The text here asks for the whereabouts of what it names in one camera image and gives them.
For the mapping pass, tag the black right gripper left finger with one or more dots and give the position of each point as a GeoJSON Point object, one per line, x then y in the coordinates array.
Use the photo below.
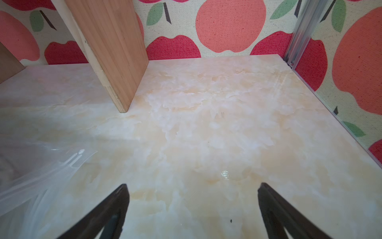
{"type": "Point", "coordinates": [105, 220]}

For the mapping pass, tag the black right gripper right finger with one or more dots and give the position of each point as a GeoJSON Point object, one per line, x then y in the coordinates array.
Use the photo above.
{"type": "Point", "coordinates": [282, 219]}

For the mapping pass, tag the clear plastic vacuum bag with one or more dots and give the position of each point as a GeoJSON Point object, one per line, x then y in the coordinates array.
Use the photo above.
{"type": "Point", "coordinates": [32, 176]}

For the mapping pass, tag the wooden two-tier shelf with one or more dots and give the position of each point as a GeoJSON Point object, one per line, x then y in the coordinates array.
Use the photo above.
{"type": "Point", "coordinates": [108, 35]}

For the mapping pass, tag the aluminium frame post right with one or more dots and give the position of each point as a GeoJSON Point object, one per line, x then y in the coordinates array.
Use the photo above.
{"type": "Point", "coordinates": [308, 20]}

